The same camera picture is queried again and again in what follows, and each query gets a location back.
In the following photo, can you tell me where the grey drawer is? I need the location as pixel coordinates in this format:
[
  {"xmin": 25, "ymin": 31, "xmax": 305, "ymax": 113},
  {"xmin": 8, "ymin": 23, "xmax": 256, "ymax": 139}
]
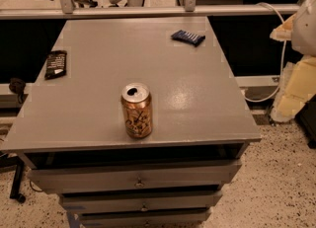
[
  {"xmin": 29, "ymin": 160, "xmax": 241, "ymax": 193},
  {"xmin": 60, "ymin": 190, "xmax": 222, "ymax": 214},
  {"xmin": 80, "ymin": 208, "xmax": 210, "ymax": 228}
]

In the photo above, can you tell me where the grey drawer cabinet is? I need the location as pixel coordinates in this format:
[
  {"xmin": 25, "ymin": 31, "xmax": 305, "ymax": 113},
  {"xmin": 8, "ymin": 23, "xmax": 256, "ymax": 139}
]
[{"xmin": 2, "ymin": 17, "xmax": 260, "ymax": 228}]

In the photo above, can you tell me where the black cable bundle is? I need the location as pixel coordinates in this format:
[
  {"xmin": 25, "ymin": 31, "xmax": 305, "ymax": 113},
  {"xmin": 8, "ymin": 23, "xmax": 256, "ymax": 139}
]
[{"xmin": 8, "ymin": 77, "xmax": 27, "ymax": 104}]

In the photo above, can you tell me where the white cable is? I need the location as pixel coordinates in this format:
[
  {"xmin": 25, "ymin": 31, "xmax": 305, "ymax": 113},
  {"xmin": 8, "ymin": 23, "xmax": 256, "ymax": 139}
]
[{"xmin": 244, "ymin": 2, "xmax": 288, "ymax": 104}]

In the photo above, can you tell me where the middle grey drawer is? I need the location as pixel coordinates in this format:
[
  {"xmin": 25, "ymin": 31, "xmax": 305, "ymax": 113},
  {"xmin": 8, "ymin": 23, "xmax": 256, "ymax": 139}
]
[{"xmin": 60, "ymin": 190, "xmax": 222, "ymax": 214}]

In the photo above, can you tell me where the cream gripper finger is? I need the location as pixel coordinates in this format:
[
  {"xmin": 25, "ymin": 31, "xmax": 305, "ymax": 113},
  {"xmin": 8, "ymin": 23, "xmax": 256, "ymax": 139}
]
[
  {"xmin": 270, "ymin": 14, "xmax": 296, "ymax": 41},
  {"xmin": 271, "ymin": 55, "xmax": 316, "ymax": 122}
]

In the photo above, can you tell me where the blue snack bar wrapper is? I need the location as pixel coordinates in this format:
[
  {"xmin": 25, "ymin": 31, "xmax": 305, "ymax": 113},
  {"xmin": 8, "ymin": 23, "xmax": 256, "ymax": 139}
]
[{"xmin": 171, "ymin": 30, "xmax": 205, "ymax": 46}]

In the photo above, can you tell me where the black cart leg with wheel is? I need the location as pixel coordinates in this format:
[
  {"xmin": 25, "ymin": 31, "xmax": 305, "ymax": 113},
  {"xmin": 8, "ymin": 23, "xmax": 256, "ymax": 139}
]
[{"xmin": 0, "ymin": 153, "xmax": 26, "ymax": 203}]

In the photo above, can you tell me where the bottom grey drawer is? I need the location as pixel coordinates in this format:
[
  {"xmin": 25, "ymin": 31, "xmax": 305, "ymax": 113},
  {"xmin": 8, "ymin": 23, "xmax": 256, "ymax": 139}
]
[{"xmin": 80, "ymin": 208, "xmax": 210, "ymax": 228}]

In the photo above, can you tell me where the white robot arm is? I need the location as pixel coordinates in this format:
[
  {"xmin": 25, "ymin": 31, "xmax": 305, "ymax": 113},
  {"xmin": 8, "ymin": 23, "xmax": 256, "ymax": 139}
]
[{"xmin": 270, "ymin": 0, "xmax": 316, "ymax": 122}]

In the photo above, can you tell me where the top grey drawer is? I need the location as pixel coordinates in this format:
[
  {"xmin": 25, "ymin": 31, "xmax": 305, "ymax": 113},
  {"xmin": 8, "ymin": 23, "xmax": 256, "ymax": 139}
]
[{"xmin": 29, "ymin": 160, "xmax": 241, "ymax": 193}]

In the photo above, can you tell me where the orange soda can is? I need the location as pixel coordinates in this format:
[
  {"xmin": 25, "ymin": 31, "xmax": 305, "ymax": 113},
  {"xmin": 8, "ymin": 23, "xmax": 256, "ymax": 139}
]
[{"xmin": 120, "ymin": 83, "xmax": 153, "ymax": 138}]

